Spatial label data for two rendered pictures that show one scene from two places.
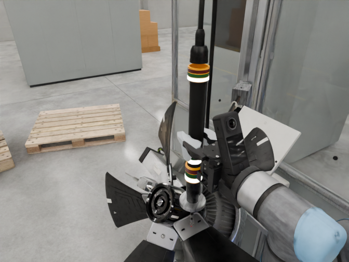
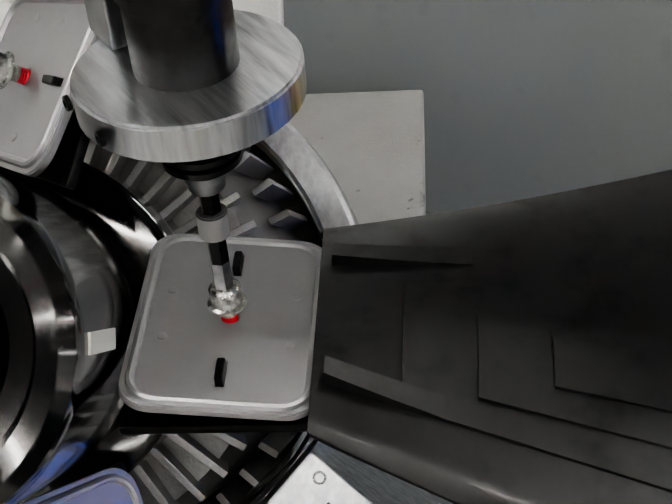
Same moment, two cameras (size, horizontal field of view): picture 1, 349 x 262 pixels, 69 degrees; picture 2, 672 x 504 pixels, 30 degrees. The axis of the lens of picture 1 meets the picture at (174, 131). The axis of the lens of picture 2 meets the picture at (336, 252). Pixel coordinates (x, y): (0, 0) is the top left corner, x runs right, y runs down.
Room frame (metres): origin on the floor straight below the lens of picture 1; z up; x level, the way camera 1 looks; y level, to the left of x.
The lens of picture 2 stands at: (0.27, 0.19, 1.48)
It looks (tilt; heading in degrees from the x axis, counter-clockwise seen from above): 39 degrees down; 307
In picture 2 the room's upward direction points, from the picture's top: 5 degrees counter-clockwise
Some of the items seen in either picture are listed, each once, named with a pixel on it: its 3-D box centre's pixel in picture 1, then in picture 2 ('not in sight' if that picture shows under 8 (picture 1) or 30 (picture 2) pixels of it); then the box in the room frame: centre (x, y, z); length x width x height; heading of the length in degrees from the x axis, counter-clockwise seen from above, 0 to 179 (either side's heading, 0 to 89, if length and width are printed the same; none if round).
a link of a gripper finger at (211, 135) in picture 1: (206, 142); not in sight; (0.51, -0.08, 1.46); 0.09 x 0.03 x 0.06; 21
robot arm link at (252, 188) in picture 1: (259, 192); not in sight; (0.33, -0.15, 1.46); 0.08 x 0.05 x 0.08; 121
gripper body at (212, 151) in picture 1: (227, 171); not in sight; (0.40, -0.11, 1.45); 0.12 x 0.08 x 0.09; 31
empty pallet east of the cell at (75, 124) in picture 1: (80, 125); not in sight; (3.21, 1.36, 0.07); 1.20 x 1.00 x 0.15; 105
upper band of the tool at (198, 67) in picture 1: (198, 73); not in sight; (0.50, -0.05, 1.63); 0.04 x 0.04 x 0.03
